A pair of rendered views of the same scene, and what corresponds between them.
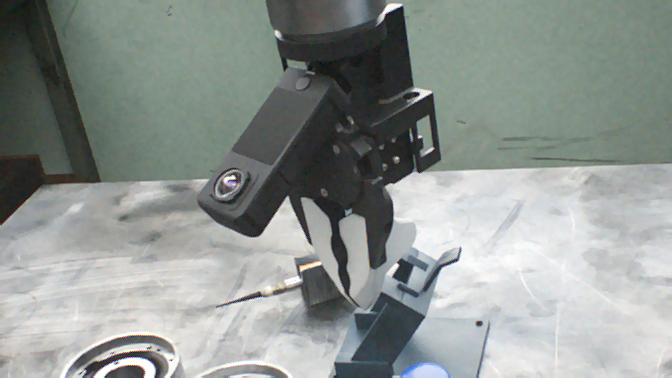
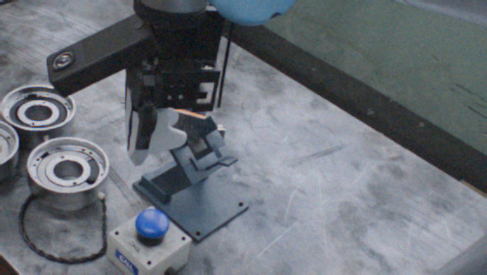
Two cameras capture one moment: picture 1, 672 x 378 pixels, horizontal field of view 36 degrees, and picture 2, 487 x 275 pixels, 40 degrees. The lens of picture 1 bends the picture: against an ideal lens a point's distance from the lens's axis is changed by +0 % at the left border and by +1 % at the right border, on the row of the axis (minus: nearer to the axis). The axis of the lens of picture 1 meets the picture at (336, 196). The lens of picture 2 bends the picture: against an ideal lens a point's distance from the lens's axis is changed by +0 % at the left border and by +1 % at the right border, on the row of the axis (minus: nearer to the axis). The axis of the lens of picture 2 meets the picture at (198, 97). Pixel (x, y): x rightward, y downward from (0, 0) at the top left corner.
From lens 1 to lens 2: 28 cm
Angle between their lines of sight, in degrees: 18
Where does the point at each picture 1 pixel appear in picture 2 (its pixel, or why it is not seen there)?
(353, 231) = (135, 122)
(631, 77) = not seen: outside the picture
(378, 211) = (143, 122)
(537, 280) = (300, 200)
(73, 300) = not seen: hidden behind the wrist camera
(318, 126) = (130, 56)
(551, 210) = (354, 163)
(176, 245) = not seen: hidden behind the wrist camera
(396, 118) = (183, 75)
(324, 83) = (146, 33)
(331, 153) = (136, 73)
